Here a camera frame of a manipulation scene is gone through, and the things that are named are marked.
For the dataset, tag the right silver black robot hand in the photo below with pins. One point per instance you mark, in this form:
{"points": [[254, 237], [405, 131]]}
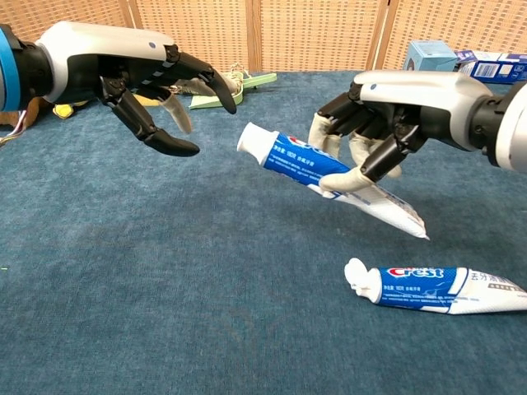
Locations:
{"points": [[428, 98]]}

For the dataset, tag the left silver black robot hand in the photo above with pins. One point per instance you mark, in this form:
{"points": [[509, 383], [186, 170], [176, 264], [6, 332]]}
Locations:
{"points": [[90, 53]]}

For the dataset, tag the blue white Crest toothpaste tube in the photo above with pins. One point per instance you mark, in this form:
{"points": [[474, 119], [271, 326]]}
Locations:
{"points": [[288, 154], [411, 288]]}

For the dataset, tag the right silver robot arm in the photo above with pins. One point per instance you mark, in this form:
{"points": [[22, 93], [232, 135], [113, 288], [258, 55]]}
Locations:
{"points": [[514, 127]]}

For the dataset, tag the blue white toothpaste carton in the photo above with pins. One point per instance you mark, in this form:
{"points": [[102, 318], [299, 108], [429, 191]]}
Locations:
{"points": [[494, 68]]}

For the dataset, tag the light blue cardboard box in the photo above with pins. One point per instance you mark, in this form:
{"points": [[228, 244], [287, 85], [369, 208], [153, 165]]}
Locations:
{"points": [[432, 53]]}

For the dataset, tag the yellow plush toy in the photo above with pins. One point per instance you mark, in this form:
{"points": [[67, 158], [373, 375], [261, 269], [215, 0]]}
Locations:
{"points": [[62, 111]]}

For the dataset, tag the woven wooden folding screen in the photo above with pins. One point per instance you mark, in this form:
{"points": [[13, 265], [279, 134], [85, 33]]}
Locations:
{"points": [[288, 33]]}

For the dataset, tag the light green dustpan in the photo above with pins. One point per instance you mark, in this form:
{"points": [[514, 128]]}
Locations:
{"points": [[257, 80]]}

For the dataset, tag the blue table cloth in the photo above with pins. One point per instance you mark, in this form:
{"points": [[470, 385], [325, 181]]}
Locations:
{"points": [[164, 267]]}

